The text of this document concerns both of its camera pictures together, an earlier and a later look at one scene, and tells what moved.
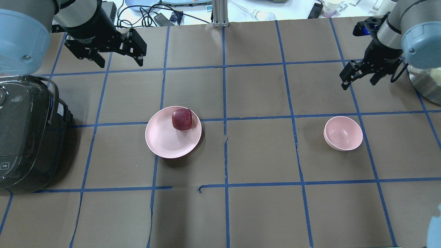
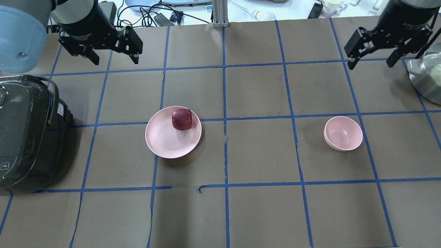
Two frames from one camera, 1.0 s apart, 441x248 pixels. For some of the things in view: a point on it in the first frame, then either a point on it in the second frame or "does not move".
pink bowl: x=342 y=133 does not move
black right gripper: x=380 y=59 to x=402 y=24
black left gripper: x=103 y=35 does not move
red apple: x=182 y=119 does not move
